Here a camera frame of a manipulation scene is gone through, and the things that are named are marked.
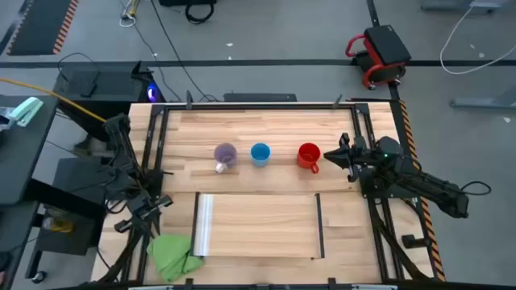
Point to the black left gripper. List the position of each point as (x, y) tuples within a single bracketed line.
[(143, 206)]

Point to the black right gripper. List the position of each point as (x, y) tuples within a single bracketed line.
[(359, 157)]

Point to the red mug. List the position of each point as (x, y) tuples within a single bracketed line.
[(308, 155)]

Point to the blue cup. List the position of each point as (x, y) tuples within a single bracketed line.
[(260, 155)]

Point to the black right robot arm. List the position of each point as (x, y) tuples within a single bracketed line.
[(435, 187)]

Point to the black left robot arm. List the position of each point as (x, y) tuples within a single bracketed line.
[(121, 135)]

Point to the green cloth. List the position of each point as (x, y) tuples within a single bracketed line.
[(171, 253)]

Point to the black cart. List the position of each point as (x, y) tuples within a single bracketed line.
[(76, 177)]

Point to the yellow item on cart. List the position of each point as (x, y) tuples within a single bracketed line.
[(60, 226)]

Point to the black clamp knob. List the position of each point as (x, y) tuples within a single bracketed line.
[(411, 241)]

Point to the red and black rolling stool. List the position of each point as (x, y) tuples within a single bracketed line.
[(385, 44)]

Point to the orange black hazard tape strip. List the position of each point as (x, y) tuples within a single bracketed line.
[(435, 241)]

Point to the black computer tower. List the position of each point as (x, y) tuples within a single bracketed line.
[(109, 86)]

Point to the black phone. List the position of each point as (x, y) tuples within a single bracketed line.
[(89, 84)]

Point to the black side desk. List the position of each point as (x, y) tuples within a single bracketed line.
[(20, 161)]

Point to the mint green stapler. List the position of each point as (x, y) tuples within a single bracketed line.
[(26, 110)]

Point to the grey metal table leg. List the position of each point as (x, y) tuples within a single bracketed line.
[(451, 6)]

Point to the black box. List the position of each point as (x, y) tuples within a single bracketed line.
[(185, 2)]

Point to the black mat with orange stripes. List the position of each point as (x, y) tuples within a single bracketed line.
[(40, 24)]

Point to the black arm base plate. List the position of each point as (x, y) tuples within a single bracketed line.
[(157, 181), (369, 189)]

